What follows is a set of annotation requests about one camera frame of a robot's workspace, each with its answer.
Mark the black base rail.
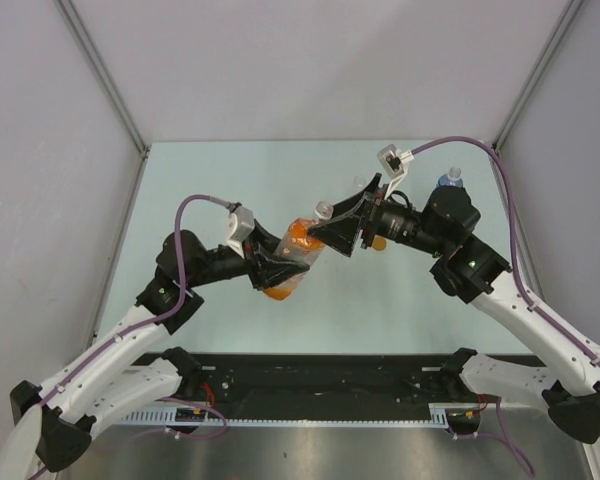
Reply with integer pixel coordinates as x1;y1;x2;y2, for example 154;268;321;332
175;353;480;424

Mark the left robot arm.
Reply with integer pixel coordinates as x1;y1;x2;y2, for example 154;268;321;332
10;215;310;473

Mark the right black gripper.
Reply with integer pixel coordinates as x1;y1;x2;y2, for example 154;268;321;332
307;173;448;257

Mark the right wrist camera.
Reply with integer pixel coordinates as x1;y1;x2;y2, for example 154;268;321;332
377;144;414;200

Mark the blue drink bottle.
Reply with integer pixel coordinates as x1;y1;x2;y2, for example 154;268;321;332
436;167;464;188

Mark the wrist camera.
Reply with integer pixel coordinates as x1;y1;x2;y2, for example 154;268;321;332
225;203;255;259
377;144;414;200

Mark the orange bottle cap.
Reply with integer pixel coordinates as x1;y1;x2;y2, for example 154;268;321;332
371;236;387;251

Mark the aluminium frame post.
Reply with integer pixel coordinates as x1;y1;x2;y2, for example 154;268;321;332
491;0;587;152
54;0;148;157

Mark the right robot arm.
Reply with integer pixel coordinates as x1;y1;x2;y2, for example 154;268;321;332
309;178;600;444

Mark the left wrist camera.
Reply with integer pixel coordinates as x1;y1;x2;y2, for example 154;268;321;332
225;203;255;259

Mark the left aluminium frame post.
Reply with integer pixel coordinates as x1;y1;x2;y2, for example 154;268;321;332
54;0;148;157

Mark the white cable duct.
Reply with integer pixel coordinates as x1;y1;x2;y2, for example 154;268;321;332
114;403;486;429

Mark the clear water bottle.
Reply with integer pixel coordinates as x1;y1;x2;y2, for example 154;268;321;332
352;176;367;191

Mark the orange drink bottle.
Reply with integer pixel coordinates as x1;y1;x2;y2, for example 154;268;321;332
264;201;333;301

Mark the right aluminium frame post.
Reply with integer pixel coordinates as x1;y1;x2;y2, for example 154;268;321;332
491;0;587;152

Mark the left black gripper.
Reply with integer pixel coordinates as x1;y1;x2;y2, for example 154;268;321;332
186;218;308;290

